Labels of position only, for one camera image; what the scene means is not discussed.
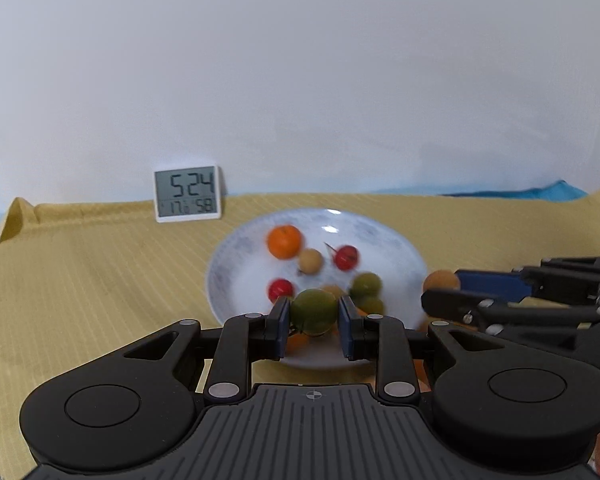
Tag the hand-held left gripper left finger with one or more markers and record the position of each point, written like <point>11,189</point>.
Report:
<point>280,330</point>

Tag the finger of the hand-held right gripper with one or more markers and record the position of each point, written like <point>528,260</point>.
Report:
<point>490,284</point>
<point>460,302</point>

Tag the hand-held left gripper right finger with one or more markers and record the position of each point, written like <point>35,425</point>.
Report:
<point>348,330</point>

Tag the green tomato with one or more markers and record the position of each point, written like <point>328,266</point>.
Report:
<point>314,310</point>
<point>365,284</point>
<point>373,305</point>

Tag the red cherry tomato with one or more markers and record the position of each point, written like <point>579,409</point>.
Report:
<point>280,290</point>

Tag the tan longan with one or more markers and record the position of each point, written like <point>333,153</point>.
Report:
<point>310,261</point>
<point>332,290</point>

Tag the white blue-patterned plate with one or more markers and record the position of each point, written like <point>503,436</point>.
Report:
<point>252,270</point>

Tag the red cherry with stem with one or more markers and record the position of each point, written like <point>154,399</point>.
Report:
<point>346,257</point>

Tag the orange fruit beside plate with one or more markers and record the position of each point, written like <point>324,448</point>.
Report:
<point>441,281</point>

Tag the white digital clock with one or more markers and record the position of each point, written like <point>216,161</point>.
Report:
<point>187,192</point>

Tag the yellow patterned cloth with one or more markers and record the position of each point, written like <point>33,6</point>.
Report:
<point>105,270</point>

